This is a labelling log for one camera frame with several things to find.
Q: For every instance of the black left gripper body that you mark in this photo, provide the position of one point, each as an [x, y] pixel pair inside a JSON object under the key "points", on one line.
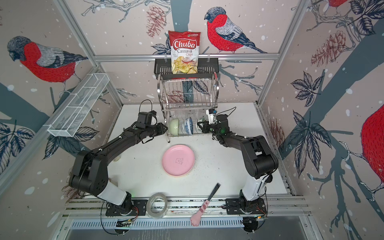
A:
{"points": [[159, 129]]}

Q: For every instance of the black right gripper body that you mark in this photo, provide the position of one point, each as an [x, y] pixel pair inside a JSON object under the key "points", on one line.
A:
{"points": [[208, 128]]}

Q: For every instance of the green leaf patterned bowl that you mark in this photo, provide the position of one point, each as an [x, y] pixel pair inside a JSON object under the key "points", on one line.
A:
{"points": [[200, 125]]}

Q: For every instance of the light green bowl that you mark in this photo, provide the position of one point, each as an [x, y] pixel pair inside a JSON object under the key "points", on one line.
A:
{"points": [[174, 127]]}

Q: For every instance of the blue white patterned bowl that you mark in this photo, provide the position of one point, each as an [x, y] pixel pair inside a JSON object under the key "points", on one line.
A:
{"points": [[188, 126]]}

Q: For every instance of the steel two-tier dish rack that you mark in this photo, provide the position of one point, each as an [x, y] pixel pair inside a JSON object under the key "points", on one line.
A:
{"points": [[183, 98]]}

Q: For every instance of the pink plate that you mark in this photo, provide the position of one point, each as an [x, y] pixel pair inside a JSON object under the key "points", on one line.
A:
{"points": [[178, 160]]}

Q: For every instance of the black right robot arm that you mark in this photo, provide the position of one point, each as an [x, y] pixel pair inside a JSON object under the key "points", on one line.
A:
{"points": [[259, 160]]}

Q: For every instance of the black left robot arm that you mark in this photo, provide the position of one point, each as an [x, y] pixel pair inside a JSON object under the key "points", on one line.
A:
{"points": [[90, 171]]}

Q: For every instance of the clear tape roll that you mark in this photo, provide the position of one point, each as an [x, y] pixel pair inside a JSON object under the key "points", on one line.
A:
{"points": [[157, 206]]}

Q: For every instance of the red Chuba cassava chips bag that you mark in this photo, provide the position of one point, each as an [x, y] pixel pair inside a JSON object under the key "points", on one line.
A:
{"points": [[184, 52]]}

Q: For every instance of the pink cat paw spatula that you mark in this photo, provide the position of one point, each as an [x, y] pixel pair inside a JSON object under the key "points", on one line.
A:
{"points": [[196, 218]]}

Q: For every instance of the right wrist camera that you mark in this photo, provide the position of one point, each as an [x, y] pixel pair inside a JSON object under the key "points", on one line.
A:
{"points": [[211, 115]]}

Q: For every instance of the black wire wall basket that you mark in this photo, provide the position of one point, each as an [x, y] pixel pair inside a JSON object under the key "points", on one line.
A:
{"points": [[170, 69]]}

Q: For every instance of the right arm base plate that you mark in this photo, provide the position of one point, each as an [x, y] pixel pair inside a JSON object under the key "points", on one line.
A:
{"points": [[242, 207]]}

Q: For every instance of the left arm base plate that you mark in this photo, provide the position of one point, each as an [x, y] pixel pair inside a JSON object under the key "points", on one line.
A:
{"points": [[134, 208]]}

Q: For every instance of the white mesh wall shelf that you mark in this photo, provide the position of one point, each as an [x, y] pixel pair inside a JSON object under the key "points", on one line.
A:
{"points": [[72, 116]]}

